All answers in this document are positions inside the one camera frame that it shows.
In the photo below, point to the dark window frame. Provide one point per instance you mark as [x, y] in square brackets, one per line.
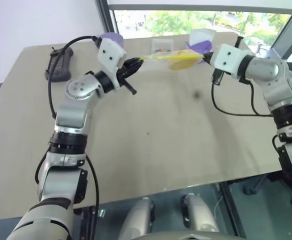
[106, 17]

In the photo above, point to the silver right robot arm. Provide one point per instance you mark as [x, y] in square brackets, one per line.
[278, 82]

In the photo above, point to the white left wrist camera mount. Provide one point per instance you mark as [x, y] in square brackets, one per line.
[109, 53]

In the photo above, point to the clear box colourful small items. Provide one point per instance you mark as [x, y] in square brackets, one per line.
[162, 45]

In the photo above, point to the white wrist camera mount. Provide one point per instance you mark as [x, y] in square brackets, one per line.
[109, 53]
[228, 58]

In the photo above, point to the purple tissue pack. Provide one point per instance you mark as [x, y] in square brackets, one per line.
[201, 40]

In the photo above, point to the silver left robot leg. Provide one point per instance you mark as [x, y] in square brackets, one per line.
[136, 220]

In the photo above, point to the silver robot leg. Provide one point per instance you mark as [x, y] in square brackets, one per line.
[201, 215]
[136, 220]

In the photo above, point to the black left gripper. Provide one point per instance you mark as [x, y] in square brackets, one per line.
[124, 75]

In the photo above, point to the purple cup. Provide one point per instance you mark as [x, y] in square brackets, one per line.
[116, 38]

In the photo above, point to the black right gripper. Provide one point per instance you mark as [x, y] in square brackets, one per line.
[209, 57]

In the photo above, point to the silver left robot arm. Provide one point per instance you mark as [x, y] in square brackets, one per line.
[71, 115]

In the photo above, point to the clear zip bag yellow strip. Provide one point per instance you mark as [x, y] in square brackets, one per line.
[158, 58]

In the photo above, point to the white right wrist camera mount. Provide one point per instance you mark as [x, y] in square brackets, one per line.
[228, 58]

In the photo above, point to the silver right robot leg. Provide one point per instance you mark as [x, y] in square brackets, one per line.
[201, 215]

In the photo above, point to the black chair base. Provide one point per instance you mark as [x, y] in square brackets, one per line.
[256, 185]

